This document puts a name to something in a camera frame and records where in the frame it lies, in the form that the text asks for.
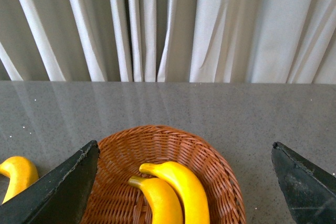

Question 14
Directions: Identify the yellow banana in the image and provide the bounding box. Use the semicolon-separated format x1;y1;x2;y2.
1;156;39;204

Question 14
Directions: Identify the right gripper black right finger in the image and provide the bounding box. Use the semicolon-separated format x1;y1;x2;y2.
271;142;335;223

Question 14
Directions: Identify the banana in basket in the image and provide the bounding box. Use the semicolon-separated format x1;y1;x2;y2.
139;161;211;223
128;176;184;224

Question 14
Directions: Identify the rear banana in basket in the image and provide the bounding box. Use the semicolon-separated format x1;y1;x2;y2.
139;161;211;223

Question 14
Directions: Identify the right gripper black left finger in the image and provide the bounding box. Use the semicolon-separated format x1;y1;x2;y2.
1;140;100;223

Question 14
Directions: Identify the white pleated curtain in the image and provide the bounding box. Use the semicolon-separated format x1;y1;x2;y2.
1;0;335;84

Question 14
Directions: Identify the front banana in basket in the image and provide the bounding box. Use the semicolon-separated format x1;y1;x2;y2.
128;176;184;224

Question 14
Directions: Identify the right brown wicker basket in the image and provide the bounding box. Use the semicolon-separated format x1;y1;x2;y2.
81;125;247;223

